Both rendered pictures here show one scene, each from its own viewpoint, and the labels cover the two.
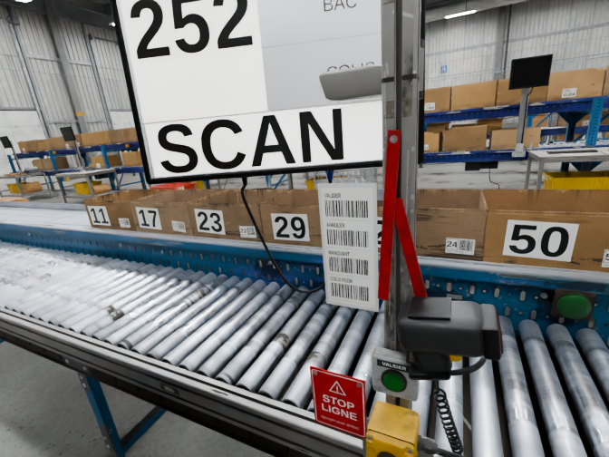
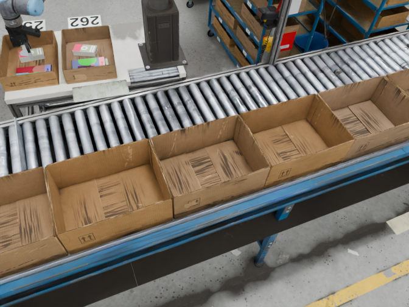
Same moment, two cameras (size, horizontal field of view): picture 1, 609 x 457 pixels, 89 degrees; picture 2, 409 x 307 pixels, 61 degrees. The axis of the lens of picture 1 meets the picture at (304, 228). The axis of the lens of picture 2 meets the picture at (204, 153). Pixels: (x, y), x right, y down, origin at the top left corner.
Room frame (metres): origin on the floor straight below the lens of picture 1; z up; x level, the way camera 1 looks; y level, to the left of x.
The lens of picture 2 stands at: (1.21, -1.79, 2.12)
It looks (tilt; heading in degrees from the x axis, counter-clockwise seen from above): 53 degrees down; 127
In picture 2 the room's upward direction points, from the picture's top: 5 degrees clockwise
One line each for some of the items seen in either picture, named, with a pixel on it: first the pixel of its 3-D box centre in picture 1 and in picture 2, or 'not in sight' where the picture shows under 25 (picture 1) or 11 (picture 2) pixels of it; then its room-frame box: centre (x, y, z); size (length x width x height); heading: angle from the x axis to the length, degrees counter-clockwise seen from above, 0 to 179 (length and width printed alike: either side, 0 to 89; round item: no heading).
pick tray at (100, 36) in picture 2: not in sight; (89, 53); (-0.37, -0.91, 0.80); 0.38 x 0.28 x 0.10; 145
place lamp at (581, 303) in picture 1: (574, 306); not in sight; (0.70, -0.69, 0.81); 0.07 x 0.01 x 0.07; 63
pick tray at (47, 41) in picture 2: not in sight; (30, 59); (-0.56, -1.17, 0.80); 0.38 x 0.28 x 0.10; 146
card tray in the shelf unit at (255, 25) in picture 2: not in sight; (268, 18); (0.01, 0.49, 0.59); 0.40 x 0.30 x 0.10; 151
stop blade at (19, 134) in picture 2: not in sight; (22, 158); (-0.01, -1.58, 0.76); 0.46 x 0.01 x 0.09; 153
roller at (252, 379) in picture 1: (289, 332); (344, 79); (0.83, 0.08, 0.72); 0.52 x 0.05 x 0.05; 153
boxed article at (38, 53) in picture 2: not in sight; (31, 55); (-0.62, -1.13, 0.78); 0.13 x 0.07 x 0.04; 63
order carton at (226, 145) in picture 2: not in sight; (207, 164); (0.73, -1.12, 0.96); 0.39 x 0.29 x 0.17; 63
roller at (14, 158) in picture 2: not in sight; (17, 164); (-0.03, -1.61, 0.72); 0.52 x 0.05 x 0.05; 153
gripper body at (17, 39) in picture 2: not in sight; (17, 33); (-0.63, -1.16, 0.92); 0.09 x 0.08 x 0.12; 63
